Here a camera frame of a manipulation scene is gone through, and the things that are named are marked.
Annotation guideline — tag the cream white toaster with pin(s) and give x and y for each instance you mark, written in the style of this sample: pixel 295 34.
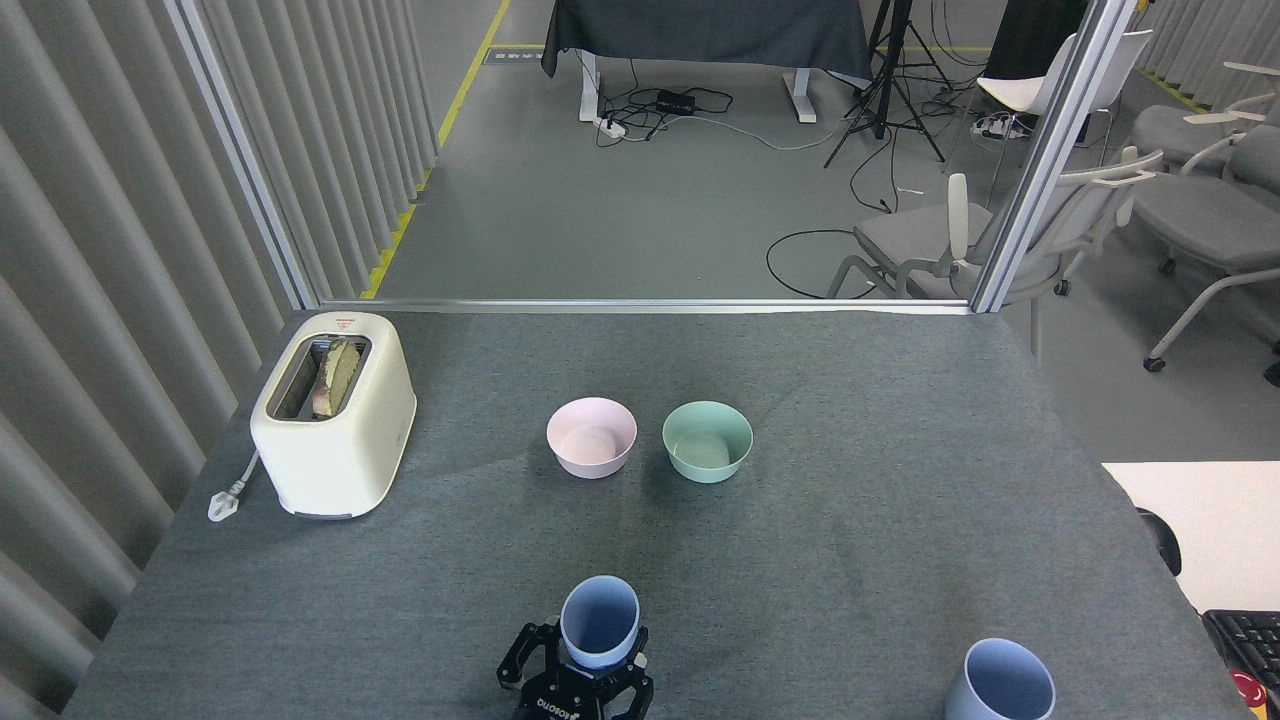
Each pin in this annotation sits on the cream white toaster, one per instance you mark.
pixel 335 460

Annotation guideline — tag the black keyboard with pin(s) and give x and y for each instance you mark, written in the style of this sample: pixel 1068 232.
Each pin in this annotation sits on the black keyboard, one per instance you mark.
pixel 1250 640

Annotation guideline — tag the white power strip with plugs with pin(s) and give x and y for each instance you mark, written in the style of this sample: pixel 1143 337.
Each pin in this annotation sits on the white power strip with plugs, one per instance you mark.
pixel 1000 126

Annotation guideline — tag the silver aluminium rail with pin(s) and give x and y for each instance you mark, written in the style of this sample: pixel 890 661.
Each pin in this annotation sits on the silver aluminium rail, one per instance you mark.
pixel 560 305

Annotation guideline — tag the toasted bread slice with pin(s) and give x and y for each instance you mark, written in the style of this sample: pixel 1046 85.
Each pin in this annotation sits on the toasted bread slice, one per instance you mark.
pixel 338 378

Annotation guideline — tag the mint green bowl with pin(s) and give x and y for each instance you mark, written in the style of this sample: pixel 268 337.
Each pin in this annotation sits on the mint green bowl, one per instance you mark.
pixel 706 450

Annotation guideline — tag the red round button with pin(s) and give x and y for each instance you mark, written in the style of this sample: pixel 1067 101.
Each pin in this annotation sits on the red round button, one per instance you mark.
pixel 1249 692

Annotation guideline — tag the grey felt table cloth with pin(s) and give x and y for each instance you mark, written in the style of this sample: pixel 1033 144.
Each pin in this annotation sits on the grey felt table cloth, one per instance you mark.
pixel 800 560

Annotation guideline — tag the white desk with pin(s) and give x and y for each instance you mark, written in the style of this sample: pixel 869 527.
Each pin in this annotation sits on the white desk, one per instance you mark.
pixel 1215 520

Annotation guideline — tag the blue plastic cup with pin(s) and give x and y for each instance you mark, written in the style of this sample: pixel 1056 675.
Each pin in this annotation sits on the blue plastic cup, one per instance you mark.
pixel 600 625
pixel 998 685

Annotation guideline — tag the grey chair with white frame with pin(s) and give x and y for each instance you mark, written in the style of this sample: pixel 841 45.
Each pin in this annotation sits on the grey chair with white frame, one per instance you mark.
pixel 1210 215
pixel 1180 130
pixel 910 235

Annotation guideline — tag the pink bowl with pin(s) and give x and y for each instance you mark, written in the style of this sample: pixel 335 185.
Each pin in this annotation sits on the pink bowl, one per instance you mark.
pixel 590 445

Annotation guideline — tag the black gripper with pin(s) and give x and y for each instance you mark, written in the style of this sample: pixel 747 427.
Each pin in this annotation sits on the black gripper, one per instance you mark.
pixel 580 695

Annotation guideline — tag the table with dark cloth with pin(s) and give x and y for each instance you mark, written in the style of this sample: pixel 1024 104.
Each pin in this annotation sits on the table with dark cloth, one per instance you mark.
pixel 700 30

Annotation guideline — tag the black tripod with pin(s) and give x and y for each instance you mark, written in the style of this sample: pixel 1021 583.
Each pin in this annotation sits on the black tripod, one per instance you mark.
pixel 890 80

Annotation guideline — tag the white plastic chair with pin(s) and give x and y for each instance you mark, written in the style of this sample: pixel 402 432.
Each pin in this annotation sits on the white plastic chair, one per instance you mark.
pixel 1020 92

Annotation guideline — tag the silver aluminium post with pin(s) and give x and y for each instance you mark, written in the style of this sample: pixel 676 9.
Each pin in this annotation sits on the silver aluminium post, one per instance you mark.
pixel 1050 150
pixel 240 150

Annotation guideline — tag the black power adapter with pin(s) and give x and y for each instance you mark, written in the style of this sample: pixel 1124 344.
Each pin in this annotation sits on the black power adapter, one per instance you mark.
pixel 675 101

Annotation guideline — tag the black rounded object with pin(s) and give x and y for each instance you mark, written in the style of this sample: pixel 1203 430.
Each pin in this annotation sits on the black rounded object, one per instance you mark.
pixel 1163 540

